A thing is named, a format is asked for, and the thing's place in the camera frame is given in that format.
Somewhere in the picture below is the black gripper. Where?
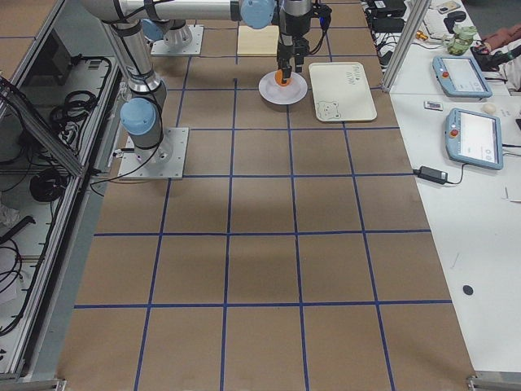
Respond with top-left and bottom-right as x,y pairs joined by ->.
277,34 -> 310,83

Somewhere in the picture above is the orange mandarin fruit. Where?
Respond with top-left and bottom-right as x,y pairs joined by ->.
274,69 -> 292,87

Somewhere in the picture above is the white round bowl plate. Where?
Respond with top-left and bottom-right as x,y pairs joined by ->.
258,70 -> 308,105

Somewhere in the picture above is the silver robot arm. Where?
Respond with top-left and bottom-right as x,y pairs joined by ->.
82,1 -> 287,164
139,0 -> 315,84

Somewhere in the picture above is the white bear tray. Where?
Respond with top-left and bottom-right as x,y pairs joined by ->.
309,62 -> 377,122

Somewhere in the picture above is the bamboo cutting board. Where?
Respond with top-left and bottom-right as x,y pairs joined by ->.
237,25 -> 278,57

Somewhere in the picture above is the green glass jar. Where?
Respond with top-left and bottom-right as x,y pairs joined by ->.
446,25 -> 477,56

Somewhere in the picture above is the blue teach pendant far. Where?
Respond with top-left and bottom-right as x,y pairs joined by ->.
432,56 -> 493,99

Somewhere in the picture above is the blue teach pendant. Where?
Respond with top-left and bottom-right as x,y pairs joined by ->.
444,108 -> 504,170
432,56 -> 493,99

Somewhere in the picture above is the black power adapter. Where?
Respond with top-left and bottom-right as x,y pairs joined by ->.
413,165 -> 448,185

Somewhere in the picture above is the blue teach pendant near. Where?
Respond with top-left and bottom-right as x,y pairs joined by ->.
444,108 -> 504,170

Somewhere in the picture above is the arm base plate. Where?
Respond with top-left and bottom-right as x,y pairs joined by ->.
151,24 -> 204,57
118,127 -> 189,180

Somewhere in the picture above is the aluminium frame post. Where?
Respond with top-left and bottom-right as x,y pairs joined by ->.
382,0 -> 431,92

